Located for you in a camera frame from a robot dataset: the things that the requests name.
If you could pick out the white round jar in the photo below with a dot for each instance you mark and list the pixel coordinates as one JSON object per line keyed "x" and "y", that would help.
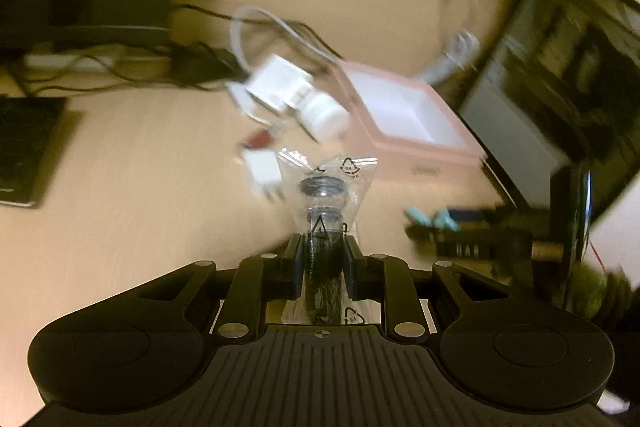
{"x": 322, "y": 114}

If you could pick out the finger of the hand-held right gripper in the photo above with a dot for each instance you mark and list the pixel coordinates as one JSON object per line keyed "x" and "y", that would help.
{"x": 465, "y": 244}
{"x": 475, "y": 213}

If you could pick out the white power strip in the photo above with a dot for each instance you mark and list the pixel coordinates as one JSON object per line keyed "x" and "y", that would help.
{"x": 90, "y": 58}

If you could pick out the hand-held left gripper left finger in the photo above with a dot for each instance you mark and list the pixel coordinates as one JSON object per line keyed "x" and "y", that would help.
{"x": 298, "y": 257}

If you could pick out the clear plastic bag black parts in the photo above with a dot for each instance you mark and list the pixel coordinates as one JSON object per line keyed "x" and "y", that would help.
{"x": 325, "y": 197}

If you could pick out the white power adapter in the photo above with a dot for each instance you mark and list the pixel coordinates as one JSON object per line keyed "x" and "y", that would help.
{"x": 277, "y": 82}

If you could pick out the black power brick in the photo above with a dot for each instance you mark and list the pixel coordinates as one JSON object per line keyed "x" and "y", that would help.
{"x": 202, "y": 64}

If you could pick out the small red item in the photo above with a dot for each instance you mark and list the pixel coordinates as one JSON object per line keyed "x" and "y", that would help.
{"x": 256, "y": 139}

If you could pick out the small white plug adapter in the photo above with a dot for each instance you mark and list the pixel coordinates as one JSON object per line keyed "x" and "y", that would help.
{"x": 262, "y": 172}

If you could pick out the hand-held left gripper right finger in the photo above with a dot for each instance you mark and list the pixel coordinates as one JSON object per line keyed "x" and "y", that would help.
{"x": 347, "y": 259}

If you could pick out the pink box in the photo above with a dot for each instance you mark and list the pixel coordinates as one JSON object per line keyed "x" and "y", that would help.
{"x": 415, "y": 127}

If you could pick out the black notebook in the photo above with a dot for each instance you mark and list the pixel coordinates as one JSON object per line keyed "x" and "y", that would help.
{"x": 25, "y": 147}

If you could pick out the computer monitor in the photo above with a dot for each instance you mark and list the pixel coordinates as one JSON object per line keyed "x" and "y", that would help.
{"x": 565, "y": 72}

